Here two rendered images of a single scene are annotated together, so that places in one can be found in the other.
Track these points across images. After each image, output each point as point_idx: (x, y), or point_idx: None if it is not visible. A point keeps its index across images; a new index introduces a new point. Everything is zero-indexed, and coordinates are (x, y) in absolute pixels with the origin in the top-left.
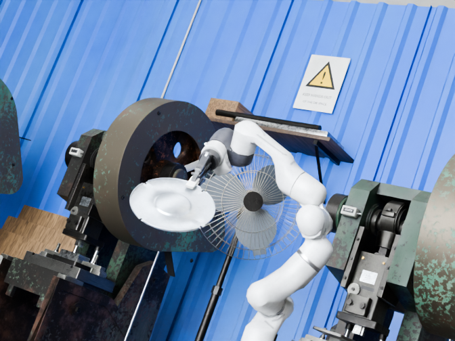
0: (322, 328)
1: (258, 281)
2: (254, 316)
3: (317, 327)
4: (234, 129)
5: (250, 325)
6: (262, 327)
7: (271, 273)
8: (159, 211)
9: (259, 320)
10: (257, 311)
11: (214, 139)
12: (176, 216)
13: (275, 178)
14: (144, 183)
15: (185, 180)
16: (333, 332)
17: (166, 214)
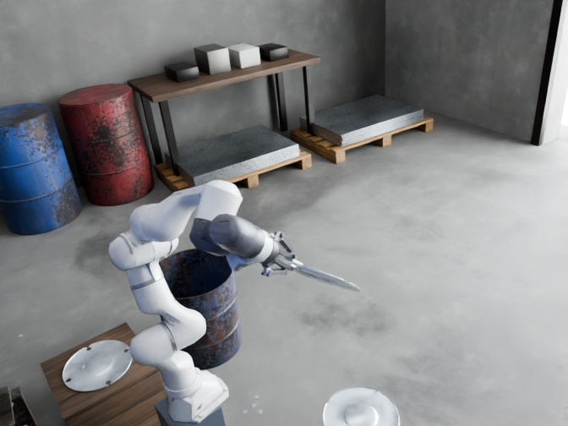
0: (12, 412)
1: (199, 314)
2: (174, 364)
3: (13, 417)
4: (242, 199)
5: (189, 359)
6: (182, 351)
7: (178, 311)
8: (330, 281)
9: (175, 357)
10: (172, 359)
11: (258, 226)
12: (313, 276)
13: (182, 230)
14: (346, 283)
15: (301, 264)
16: (10, 400)
17: (322, 279)
